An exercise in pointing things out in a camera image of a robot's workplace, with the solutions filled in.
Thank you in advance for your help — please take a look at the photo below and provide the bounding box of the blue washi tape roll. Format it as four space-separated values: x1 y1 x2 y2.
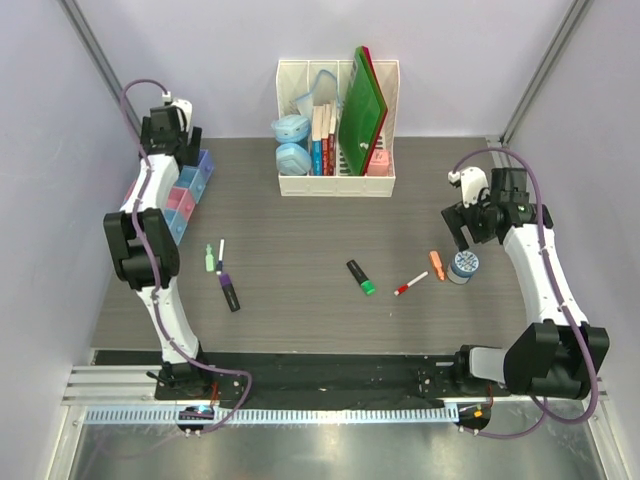
447 250 479 285

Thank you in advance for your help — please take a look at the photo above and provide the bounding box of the blue drawer bin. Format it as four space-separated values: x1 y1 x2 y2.
175 166 206 204
164 209 187 245

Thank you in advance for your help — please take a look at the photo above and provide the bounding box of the orange mini highlighter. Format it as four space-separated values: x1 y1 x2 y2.
428 250 446 281

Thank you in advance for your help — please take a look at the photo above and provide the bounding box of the pink drawer bin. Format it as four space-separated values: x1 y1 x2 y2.
121 183 195 226

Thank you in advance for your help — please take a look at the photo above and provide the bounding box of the green black highlighter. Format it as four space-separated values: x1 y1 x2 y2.
346 259 376 296

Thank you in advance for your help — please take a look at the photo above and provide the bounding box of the light green mini highlighter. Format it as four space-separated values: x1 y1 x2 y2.
205 244 216 273

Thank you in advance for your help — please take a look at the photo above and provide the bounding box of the purple black highlighter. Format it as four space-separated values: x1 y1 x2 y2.
218 273 240 312

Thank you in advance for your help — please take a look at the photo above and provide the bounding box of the purple drawer bin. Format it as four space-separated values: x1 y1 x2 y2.
198 149 215 184

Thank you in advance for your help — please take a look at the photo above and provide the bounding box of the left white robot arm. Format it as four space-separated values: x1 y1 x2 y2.
103 100 213 399

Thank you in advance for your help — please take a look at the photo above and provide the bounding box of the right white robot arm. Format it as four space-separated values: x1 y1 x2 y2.
441 167 610 400

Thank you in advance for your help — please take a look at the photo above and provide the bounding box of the red capped white pen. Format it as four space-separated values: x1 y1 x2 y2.
394 271 429 296

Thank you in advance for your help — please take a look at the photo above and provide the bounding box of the lower blue tape dispenser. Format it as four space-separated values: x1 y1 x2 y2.
275 143 312 176

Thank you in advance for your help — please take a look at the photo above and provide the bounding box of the blue tape dispenser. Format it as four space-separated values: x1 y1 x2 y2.
271 114 311 148
275 143 312 176

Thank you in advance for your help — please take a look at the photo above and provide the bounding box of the upper blue tape dispenser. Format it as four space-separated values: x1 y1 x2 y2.
271 114 311 148

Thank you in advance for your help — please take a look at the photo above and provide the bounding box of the pink eraser box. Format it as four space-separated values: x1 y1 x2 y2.
366 149 391 177

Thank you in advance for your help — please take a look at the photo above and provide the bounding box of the purple capped white pen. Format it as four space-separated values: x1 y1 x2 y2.
215 238 225 275

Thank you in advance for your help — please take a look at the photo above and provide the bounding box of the white file organizer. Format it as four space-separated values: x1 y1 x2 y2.
275 59 401 197

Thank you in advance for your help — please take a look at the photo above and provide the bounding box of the blue spine book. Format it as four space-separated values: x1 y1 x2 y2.
311 106 324 176

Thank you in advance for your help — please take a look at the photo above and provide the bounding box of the red spine book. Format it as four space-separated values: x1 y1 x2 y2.
328 100 338 176
321 103 331 176

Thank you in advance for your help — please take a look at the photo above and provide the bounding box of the blue clear pouch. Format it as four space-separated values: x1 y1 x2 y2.
295 69 341 120

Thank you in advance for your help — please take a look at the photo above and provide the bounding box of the green folder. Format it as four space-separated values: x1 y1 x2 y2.
337 45 379 176

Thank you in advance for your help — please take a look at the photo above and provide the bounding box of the red folder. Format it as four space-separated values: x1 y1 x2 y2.
361 46 388 174

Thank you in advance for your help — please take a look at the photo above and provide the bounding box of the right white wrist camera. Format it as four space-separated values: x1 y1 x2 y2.
448 167 488 208

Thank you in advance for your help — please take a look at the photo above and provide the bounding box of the white cable duct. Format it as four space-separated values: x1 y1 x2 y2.
84 404 459 426

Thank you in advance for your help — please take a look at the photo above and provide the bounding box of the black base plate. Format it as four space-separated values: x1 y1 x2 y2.
149 351 512 407

